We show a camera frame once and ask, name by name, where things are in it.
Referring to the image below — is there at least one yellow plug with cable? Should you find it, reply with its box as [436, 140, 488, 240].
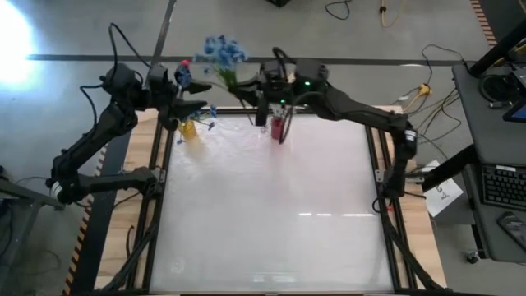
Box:
[401, 83, 432, 112]

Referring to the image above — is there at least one black tablet screen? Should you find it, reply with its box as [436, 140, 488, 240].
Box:
[501, 100, 526, 123]

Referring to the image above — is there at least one white paper sheet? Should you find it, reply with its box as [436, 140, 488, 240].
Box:
[422, 159, 464, 218]

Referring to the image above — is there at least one black mat with hazard stripes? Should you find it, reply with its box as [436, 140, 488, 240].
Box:
[469, 0, 526, 47]
[62, 131, 132, 296]

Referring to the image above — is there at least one red ribbed glass vase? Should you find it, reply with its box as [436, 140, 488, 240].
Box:
[270, 116, 285, 141]

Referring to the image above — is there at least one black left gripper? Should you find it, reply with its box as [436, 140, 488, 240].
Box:
[146, 63, 213, 132]

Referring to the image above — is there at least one black aluminium table frame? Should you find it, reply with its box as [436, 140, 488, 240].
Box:
[96, 105, 449, 296]

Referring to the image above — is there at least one yellow floor cable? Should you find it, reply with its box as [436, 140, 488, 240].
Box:
[378, 0, 407, 29]

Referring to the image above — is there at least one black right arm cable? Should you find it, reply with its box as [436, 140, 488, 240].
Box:
[279, 92, 313, 145]

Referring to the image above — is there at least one coiled black cable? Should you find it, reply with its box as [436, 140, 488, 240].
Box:
[478, 72, 514, 104]

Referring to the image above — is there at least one black computer keyboard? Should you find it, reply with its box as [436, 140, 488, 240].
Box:
[480, 164, 526, 211]

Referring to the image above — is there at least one grey metal stand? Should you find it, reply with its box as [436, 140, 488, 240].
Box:
[0, 166, 67, 264]

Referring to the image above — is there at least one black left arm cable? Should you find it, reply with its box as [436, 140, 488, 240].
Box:
[79, 22, 153, 128]

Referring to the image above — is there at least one black frame strut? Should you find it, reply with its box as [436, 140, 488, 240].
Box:
[422, 143, 478, 192]
[468, 18, 526, 78]

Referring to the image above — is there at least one black floor cable bundle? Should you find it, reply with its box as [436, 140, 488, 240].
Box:
[390, 43, 470, 150]

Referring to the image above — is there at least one dark grey side desk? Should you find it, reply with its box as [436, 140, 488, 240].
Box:
[451, 63, 526, 264]

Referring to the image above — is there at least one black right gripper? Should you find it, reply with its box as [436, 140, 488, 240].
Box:
[228, 61, 299, 127]

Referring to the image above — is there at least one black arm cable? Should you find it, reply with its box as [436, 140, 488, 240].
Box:
[279, 92, 313, 145]
[79, 22, 153, 128]

